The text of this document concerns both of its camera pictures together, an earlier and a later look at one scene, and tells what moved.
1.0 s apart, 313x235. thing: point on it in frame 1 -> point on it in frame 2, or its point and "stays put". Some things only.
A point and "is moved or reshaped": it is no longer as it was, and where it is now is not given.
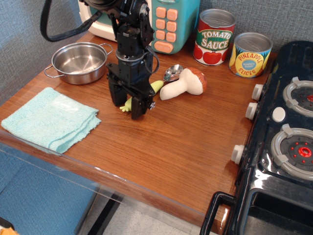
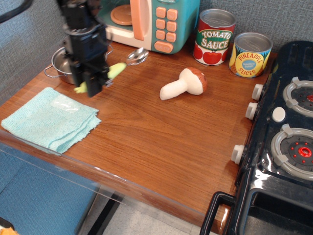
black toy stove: (273, 194) stays put
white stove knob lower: (237, 153) stays put
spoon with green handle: (173, 73) is moved or reshaped
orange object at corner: (8, 231) stays put
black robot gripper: (130, 78) -> (88, 44)
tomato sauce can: (213, 37) stays put
